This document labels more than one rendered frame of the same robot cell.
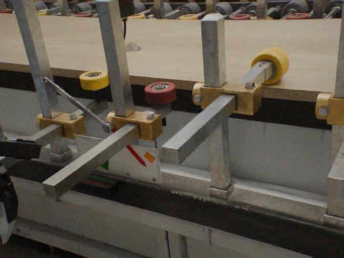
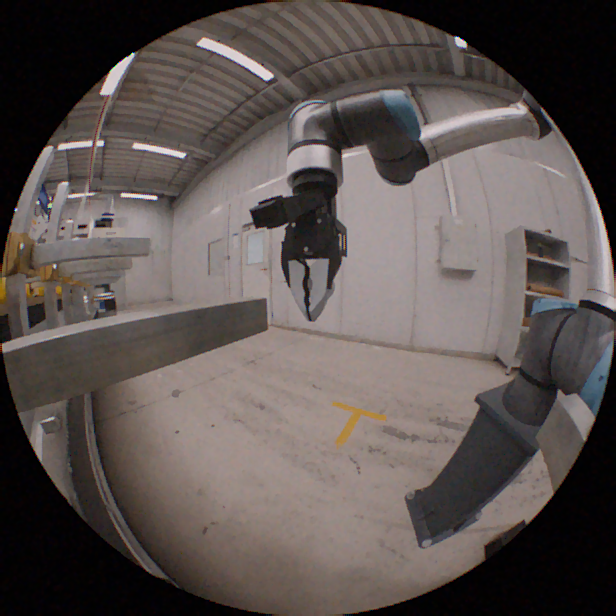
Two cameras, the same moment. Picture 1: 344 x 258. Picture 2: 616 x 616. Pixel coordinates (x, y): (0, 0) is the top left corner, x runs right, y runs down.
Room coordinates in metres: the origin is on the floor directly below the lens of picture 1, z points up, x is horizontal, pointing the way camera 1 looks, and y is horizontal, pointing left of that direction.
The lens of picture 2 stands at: (0.87, 0.28, 0.88)
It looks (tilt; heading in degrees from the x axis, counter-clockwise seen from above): 9 degrees down; 177
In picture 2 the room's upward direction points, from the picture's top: straight up
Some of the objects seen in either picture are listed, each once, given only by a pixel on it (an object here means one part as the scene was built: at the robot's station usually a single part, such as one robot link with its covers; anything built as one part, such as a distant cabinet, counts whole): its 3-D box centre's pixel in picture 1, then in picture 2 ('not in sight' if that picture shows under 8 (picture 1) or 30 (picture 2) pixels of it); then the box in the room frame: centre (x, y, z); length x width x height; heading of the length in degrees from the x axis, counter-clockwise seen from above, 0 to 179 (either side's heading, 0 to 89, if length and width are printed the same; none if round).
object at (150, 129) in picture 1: (134, 123); not in sight; (0.98, 0.09, 0.85); 0.14 x 0.06 x 0.05; 58
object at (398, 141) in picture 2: not in sight; (380, 121); (0.66, 0.41, 1.14); 0.12 x 0.12 x 0.09; 56
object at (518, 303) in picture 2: not in sight; (539, 304); (0.13, 2.92, 0.78); 0.90 x 0.45 x 1.55; 54
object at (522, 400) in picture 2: not in sight; (535, 388); (0.77, 0.85, 0.65); 0.19 x 0.19 x 0.10
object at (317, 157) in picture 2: not in sight; (313, 174); (0.60, 0.30, 1.05); 0.10 x 0.09 x 0.05; 59
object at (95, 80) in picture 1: (96, 91); not in sight; (1.22, 0.21, 0.85); 0.08 x 0.08 x 0.11
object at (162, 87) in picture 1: (162, 105); not in sight; (1.06, 0.02, 0.85); 0.08 x 0.08 x 0.11
